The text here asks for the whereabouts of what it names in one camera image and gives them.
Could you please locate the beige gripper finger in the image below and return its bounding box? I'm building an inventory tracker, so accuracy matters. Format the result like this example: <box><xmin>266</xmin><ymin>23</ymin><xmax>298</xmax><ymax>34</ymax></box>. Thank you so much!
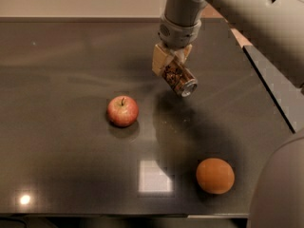
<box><xmin>152</xmin><ymin>43</ymin><xmax>175</xmax><ymax>76</ymax></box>
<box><xmin>175</xmin><ymin>45</ymin><xmax>192</xmax><ymax>65</ymax></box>

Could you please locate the orange soda can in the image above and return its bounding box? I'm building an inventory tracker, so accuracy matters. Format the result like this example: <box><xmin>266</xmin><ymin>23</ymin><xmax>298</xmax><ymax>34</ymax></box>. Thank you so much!
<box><xmin>161</xmin><ymin>61</ymin><xmax>198</xmax><ymax>97</ymax></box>

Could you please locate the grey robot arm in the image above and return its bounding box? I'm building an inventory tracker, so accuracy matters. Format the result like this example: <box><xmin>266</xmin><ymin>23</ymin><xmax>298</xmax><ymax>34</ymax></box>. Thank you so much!
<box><xmin>152</xmin><ymin>0</ymin><xmax>304</xmax><ymax>228</ymax></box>

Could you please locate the red apple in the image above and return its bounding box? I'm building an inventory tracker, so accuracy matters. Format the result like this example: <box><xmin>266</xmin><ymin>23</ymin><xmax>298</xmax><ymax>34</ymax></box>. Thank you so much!
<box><xmin>106</xmin><ymin>95</ymin><xmax>139</xmax><ymax>127</ymax></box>

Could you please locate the orange fruit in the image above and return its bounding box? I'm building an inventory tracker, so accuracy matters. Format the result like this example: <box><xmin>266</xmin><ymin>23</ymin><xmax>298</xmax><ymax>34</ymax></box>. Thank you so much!
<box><xmin>196</xmin><ymin>158</ymin><xmax>235</xmax><ymax>195</ymax></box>

